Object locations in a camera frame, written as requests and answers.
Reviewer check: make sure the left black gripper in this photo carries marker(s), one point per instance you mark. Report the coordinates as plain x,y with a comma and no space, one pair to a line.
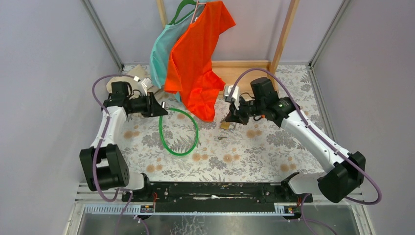
153,107

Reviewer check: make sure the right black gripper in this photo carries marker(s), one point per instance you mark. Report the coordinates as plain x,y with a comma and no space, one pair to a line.
237,117

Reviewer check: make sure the green cable lock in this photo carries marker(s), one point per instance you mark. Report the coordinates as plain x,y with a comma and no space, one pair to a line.
196,129

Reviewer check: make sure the brass padlock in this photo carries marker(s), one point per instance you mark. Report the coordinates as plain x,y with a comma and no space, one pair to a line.
227,126

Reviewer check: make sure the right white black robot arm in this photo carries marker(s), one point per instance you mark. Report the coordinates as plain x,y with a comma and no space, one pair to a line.
343,171

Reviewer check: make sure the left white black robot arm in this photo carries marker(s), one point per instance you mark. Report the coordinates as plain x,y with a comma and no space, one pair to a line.
103,163

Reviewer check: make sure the beige crumpled cloth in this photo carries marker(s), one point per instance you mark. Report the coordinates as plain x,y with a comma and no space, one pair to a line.
135,74

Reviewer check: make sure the floral patterned mat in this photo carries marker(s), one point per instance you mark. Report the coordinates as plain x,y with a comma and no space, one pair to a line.
256,152

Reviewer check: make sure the wooden clothes rack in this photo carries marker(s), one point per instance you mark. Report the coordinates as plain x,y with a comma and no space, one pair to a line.
230,70

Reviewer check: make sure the orange t-shirt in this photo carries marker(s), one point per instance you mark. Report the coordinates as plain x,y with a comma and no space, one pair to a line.
189,71

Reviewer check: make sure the teal t-shirt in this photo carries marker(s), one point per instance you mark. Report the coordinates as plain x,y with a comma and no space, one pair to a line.
162,47

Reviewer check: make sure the green clothes hanger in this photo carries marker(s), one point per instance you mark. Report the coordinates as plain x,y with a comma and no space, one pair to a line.
180,7

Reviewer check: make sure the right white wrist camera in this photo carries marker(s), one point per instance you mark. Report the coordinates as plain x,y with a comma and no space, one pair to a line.
232,95

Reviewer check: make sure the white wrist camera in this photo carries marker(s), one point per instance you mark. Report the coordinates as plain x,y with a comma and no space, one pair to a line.
142,85
232,95

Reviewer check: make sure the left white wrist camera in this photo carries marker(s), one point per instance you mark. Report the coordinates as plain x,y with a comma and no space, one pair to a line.
142,85

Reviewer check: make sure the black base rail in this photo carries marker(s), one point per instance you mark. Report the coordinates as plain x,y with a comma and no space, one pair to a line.
215,197

